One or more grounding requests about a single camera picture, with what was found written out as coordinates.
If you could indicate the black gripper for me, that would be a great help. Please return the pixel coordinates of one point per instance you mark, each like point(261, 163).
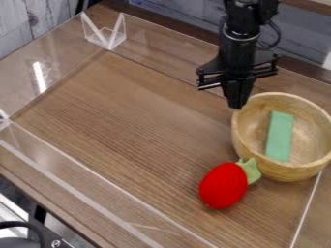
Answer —
point(239, 62)

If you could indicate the green rectangular block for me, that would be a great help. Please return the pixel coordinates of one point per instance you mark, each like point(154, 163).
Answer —
point(279, 138)

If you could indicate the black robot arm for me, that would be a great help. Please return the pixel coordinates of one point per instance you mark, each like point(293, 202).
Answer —
point(247, 16)

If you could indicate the brown wooden bowl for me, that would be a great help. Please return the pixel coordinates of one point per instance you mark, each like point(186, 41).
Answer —
point(311, 135)

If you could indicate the red plush strawberry toy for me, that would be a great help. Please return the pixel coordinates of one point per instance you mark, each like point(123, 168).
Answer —
point(226, 183)

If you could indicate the clear acrylic corner bracket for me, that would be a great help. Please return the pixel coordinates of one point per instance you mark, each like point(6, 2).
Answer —
point(107, 38)

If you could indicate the clear acrylic tray wall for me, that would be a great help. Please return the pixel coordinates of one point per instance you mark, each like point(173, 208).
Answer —
point(99, 209)

